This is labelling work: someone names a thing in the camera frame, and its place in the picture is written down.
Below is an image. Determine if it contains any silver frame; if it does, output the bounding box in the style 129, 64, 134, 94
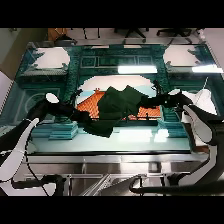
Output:
23, 152, 224, 197

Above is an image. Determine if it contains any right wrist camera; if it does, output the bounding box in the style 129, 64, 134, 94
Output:
152, 79, 165, 96

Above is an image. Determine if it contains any black office chair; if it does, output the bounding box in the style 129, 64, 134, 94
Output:
156, 27, 194, 37
113, 27, 150, 40

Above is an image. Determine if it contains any black cable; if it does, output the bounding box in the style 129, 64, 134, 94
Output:
128, 175, 224, 196
25, 153, 46, 184

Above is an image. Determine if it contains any dark green T-shirt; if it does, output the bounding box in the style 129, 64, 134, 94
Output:
82, 85, 148, 138

